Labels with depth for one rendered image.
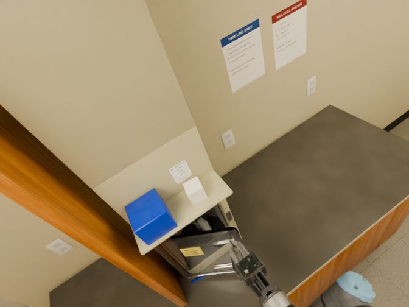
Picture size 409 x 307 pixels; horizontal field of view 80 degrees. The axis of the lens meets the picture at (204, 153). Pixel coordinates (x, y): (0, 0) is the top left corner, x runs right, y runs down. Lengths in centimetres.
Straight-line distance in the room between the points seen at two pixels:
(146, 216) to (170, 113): 28
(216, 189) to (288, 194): 70
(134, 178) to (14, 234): 80
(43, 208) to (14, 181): 8
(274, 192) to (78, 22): 118
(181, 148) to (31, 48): 40
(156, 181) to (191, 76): 56
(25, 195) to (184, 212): 41
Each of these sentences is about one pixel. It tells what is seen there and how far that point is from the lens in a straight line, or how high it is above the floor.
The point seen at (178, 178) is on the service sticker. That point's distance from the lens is 77.
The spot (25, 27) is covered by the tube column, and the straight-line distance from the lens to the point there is 53.
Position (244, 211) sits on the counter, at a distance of 137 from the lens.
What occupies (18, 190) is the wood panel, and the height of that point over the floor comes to 187.
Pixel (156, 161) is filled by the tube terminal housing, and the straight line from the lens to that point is 69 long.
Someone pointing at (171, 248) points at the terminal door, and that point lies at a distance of 95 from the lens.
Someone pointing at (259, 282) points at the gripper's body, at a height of 136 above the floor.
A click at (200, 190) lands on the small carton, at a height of 156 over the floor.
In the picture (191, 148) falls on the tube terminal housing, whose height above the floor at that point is 165.
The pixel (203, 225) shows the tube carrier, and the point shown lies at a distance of 114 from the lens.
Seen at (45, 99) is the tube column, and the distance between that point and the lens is 57.
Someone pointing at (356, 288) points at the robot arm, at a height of 141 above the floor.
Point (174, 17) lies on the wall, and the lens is 105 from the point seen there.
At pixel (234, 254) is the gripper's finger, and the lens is 84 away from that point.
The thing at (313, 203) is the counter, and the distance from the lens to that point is 138.
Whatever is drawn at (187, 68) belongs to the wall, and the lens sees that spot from 111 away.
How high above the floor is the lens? 213
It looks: 44 degrees down
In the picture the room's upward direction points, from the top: 23 degrees counter-clockwise
